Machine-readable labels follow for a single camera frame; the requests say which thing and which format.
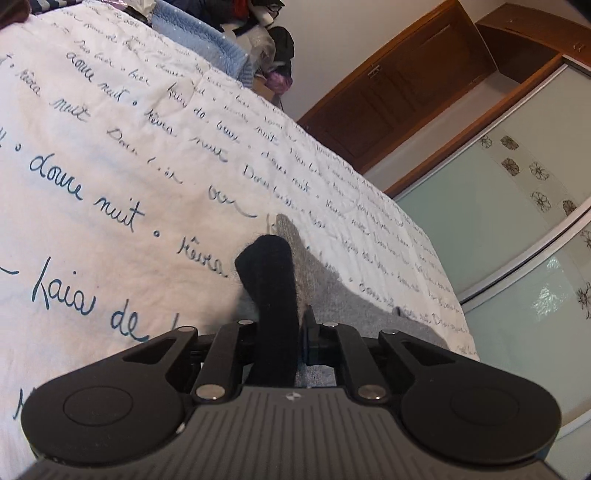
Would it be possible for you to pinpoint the wooden wardrobe frame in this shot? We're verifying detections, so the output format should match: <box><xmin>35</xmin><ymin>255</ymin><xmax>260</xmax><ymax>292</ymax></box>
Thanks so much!
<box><xmin>382</xmin><ymin>8</ymin><xmax>591</xmax><ymax>200</ymax></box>

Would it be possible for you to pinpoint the brown wooden door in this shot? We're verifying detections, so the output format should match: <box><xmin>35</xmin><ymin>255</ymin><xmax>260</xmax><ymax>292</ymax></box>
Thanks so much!
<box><xmin>298</xmin><ymin>0</ymin><xmax>498</xmax><ymax>175</ymax></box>

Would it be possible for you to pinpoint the black bag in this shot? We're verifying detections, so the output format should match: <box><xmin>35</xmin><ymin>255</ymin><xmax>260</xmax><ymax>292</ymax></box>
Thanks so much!
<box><xmin>267</xmin><ymin>26</ymin><xmax>296</xmax><ymax>79</ymax></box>

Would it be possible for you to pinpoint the light blue towel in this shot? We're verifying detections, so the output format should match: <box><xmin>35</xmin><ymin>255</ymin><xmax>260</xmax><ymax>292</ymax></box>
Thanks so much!
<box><xmin>151</xmin><ymin>0</ymin><xmax>254</xmax><ymax>85</ymax></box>

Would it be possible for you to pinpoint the cardboard box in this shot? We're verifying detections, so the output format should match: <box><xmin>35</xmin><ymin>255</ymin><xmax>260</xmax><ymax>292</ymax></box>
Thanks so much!
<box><xmin>252</xmin><ymin>74</ymin><xmax>283</xmax><ymax>99</ymax></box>

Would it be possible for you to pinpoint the grey sock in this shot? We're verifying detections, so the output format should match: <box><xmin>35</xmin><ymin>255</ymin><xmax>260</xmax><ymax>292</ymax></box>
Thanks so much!
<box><xmin>235</xmin><ymin>213</ymin><xmax>452</xmax><ymax>388</ymax></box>

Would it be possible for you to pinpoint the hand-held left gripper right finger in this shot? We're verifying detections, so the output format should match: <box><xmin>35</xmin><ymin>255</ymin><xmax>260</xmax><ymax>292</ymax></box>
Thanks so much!
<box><xmin>302</xmin><ymin>305</ymin><xmax>460</xmax><ymax>403</ymax></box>

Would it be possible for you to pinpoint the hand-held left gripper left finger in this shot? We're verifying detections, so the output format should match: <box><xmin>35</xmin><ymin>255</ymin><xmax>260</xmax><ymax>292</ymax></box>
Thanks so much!
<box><xmin>121</xmin><ymin>319</ymin><xmax>259</xmax><ymax>403</ymax></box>

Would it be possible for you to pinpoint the white printed blanket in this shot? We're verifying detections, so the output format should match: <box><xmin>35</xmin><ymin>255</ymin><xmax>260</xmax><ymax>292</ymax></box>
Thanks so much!
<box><xmin>0</xmin><ymin>0</ymin><xmax>479</xmax><ymax>462</ymax></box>

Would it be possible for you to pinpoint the blue striped cloth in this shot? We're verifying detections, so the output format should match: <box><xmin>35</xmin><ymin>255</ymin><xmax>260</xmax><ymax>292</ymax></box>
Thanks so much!
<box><xmin>25</xmin><ymin>0</ymin><xmax>89</xmax><ymax>13</ymax></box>

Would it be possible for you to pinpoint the frosted glass sliding door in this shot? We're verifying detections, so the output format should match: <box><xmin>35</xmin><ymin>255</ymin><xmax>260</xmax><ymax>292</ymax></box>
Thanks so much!
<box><xmin>396</xmin><ymin>64</ymin><xmax>591</xmax><ymax>306</ymax></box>
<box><xmin>462</xmin><ymin>220</ymin><xmax>591</xmax><ymax>480</ymax></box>

